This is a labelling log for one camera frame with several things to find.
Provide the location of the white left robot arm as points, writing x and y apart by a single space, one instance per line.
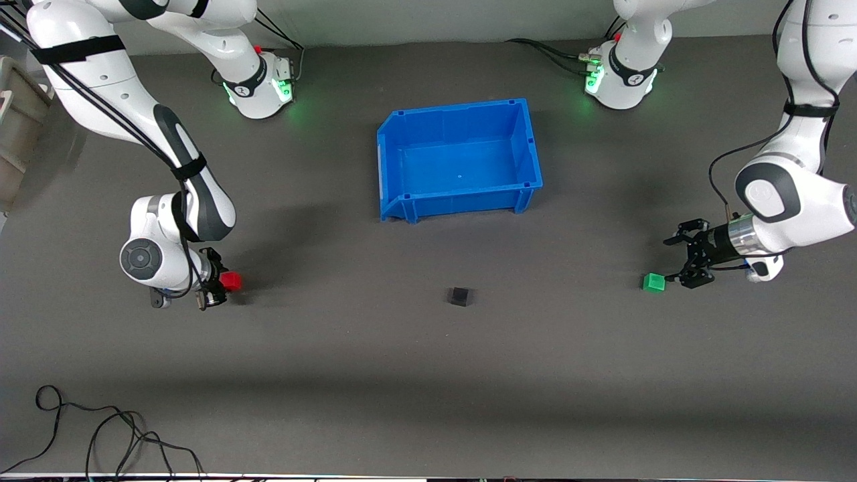
797 194

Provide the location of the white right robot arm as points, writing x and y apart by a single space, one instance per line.
100 80

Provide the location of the blue plastic storage bin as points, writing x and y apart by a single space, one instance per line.
462 167

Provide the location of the beige plastic crate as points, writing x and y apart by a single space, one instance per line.
17 127

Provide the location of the small black cube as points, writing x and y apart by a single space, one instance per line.
460 296

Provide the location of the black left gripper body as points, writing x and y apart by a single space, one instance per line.
714 246

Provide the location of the small green cube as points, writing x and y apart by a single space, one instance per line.
653 282

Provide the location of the small red cube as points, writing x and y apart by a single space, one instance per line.
231 281

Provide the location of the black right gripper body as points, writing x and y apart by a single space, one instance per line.
213 276

